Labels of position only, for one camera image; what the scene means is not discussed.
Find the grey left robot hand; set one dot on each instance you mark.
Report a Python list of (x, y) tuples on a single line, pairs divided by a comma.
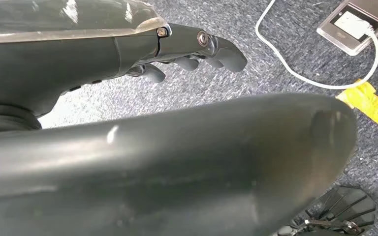
[(176, 169)]

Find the black robot foot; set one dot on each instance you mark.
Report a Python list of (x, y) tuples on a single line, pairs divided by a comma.
[(345, 205)]

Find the ribbed grey left arm sleeve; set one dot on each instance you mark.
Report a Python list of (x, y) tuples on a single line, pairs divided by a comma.
[(3, 120)]

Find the yellow floor tape strip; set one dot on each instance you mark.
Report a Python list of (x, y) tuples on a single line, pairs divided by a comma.
[(371, 106)]

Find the silver floor socket box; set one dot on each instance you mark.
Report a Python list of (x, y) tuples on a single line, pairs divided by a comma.
[(340, 41)]

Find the white power plug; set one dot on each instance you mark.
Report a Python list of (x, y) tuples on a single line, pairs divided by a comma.
[(350, 24)]

